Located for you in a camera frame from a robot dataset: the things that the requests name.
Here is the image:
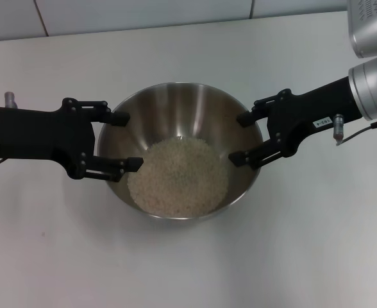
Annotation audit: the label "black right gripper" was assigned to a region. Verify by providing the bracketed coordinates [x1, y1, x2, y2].
[228, 76, 365, 171]

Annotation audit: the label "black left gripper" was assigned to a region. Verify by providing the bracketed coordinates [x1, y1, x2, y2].
[0, 98, 144, 184]

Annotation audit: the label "stainless steel mixing bowl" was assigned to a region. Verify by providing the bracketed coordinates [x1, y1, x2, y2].
[97, 82, 264, 221]

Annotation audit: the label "white rice grains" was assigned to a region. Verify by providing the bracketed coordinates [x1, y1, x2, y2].
[126, 135, 231, 218]

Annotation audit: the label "dark cable with silver connector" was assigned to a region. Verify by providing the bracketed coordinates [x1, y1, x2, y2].
[332, 113, 377, 147]
[0, 91, 19, 169]

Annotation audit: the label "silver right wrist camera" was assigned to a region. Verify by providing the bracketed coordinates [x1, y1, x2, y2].
[345, 0, 377, 59]

